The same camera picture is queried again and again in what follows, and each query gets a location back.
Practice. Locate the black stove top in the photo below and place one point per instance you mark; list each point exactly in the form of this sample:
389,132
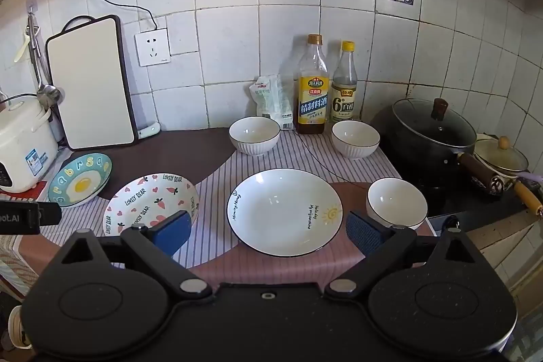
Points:
424,184

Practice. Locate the white ribbed bowl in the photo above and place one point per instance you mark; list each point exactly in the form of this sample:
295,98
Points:
355,137
396,201
254,133

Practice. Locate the striped patterned tablecloth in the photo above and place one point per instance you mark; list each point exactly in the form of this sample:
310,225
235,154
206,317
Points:
212,192

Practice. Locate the metal ladle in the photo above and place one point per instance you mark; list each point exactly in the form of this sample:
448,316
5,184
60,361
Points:
47,92

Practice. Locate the white plate with heart print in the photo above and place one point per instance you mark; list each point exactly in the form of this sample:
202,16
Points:
144,196

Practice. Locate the cooking wine bottle yellow label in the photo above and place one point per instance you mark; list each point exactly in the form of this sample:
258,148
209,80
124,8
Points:
312,99

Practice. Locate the cream pot with lid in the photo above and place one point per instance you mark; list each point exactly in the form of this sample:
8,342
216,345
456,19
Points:
500,156

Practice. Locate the white rice paddle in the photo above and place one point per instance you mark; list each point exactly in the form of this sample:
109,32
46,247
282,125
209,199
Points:
22,48

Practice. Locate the white rice cooker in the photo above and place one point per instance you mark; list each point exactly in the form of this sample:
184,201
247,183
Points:
21,141

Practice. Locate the clear vinegar bottle yellow cap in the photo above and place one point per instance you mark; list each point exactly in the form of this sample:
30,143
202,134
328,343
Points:
343,99

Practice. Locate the black pot with glass lid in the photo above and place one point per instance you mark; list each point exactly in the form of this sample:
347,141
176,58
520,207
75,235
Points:
432,128

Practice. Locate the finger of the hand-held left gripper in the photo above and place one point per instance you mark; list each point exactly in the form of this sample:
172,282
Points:
51,213

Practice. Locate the white cutting board dark rim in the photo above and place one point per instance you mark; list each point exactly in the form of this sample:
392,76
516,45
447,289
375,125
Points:
91,82

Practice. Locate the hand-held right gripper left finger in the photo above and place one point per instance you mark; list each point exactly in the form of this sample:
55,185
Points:
174,228

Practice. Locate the white plate with sun print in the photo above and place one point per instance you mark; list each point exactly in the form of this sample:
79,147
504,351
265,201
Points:
284,209

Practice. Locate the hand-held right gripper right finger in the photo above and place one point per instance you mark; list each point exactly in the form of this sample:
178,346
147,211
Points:
365,230

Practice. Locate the white wall socket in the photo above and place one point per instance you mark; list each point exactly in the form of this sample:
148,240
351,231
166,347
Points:
152,47

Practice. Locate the teal plate with egg print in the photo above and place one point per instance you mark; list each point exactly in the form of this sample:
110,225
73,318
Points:
80,179

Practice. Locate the white salt bag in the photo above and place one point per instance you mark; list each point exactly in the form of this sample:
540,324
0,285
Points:
271,99

